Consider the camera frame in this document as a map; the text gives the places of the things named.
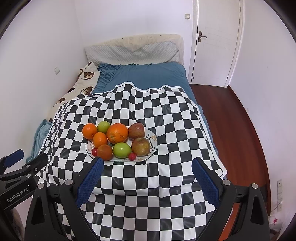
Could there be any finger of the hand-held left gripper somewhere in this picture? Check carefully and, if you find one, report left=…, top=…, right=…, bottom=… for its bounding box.
left=0, top=152, right=50, bottom=184
left=0, top=149, right=25, bottom=173

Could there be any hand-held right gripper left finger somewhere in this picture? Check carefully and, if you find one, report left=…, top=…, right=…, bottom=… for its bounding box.
left=24, top=158, right=104, bottom=241

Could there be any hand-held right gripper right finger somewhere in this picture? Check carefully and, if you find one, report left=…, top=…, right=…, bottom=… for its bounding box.
left=191, top=157, right=271, bottom=241

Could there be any dark orange tangerine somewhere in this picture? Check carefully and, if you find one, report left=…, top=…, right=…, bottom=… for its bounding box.
left=97, top=144, right=113, bottom=160

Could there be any large green fruit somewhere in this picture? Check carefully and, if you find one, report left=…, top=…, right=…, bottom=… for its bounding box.
left=113, top=142, right=132, bottom=159

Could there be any small orange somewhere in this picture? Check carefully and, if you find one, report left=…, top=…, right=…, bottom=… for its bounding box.
left=93, top=132, right=108, bottom=148
left=82, top=123, right=98, bottom=140

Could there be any small green fruit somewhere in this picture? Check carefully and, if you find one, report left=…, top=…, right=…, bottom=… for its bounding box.
left=97, top=121, right=111, bottom=134

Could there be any floral ceramic plate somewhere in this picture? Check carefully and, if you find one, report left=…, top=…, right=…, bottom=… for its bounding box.
left=86, top=126, right=158, bottom=162

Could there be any large orange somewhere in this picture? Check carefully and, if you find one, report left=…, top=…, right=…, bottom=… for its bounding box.
left=106, top=123, right=129, bottom=144

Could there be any red apple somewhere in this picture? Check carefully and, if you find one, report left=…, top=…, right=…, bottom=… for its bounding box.
left=128, top=123, right=146, bottom=140
left=131, top=137, right=151, bottom=156

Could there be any black white checkered cloth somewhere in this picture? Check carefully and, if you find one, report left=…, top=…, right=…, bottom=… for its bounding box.
left=38, top=83, right=228, bottom=241

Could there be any white plastic bag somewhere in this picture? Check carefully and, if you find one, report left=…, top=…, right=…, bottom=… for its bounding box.
left=269, top=207, right=288, bottom=234

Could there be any bear print pillow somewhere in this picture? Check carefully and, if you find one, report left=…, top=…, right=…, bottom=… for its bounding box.
left=47, top=61, right=101, bottom=124

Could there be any blue bed sheet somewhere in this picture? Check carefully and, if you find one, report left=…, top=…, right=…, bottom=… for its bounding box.
left=25, top=62, right=219, bottom=164

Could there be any white door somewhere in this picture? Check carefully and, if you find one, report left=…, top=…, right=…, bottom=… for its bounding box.
left=188, top=0, right=245, bottom=88

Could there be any beige pillow cover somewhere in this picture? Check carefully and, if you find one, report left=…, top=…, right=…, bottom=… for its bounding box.
left=99, top=34, right=185, bottom=64

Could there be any white wall outlet row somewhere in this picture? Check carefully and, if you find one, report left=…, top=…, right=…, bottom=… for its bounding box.
left=277, top=179, right=284, bottom=212

